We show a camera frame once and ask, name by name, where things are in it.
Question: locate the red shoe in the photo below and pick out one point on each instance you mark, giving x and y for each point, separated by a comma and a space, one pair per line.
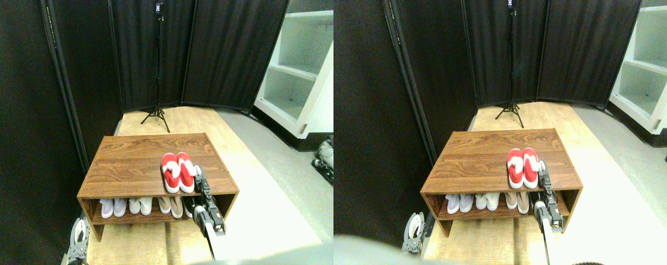
530, 168
515, 169
170, 174
186, 172

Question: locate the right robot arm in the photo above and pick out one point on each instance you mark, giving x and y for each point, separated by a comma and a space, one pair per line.
551, 232
215, 232

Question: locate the black shoe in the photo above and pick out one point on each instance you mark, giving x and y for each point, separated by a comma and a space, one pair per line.
188, 207

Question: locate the beige shoe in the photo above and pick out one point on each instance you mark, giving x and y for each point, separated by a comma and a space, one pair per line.
177, 208
523, 203
164, 206
511, 201

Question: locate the white shoe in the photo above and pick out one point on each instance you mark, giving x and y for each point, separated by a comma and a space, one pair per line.
493, 201
480, 201
146, 207
135, 206

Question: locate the brown shoe rack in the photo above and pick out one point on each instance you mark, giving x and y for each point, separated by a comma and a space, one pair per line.
466, 165
123, 165

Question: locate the pale lilac shoe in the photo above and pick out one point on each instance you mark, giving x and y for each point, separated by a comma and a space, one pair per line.
453, 205
107, 210
120, 208
465, 203

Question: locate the white shelf unit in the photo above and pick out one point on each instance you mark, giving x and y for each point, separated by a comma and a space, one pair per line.
289, 94
642, 88

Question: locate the white and black machine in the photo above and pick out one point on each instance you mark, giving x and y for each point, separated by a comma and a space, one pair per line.
327, 154

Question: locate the grey curtain stand foot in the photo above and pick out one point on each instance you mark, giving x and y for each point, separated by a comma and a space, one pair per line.
428, 232

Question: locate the black tripod stand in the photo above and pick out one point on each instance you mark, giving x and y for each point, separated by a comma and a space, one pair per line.
159, 55
512, 55

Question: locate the black curtain stand pole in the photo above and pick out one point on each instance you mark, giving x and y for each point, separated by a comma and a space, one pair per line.
411, 83
65, 83

